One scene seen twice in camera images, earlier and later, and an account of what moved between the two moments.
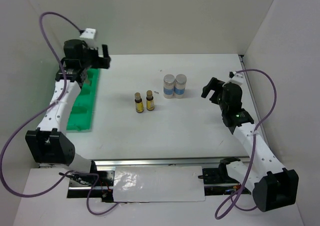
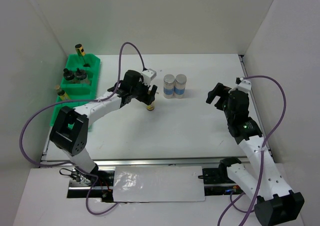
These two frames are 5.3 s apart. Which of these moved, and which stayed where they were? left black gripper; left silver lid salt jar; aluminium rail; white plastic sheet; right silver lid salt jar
Moved: left black gripper
Stayed: white plastic sheet; left silver lid salt jar; right silver lid salt jar; aluminium rail
